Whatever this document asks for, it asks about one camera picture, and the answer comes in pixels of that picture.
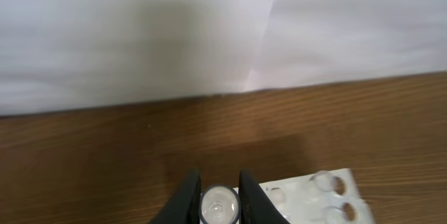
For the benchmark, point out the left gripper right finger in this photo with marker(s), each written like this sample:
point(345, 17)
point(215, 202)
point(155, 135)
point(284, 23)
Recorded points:
point(253, 206)

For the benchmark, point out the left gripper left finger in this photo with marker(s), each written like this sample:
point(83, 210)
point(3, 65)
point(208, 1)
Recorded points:
point(186, 203)

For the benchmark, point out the clear test tube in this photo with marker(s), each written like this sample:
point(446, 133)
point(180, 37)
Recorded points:
point(220, 199)

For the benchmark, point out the white test tube rack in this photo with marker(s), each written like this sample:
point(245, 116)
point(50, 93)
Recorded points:
point(300, 203)

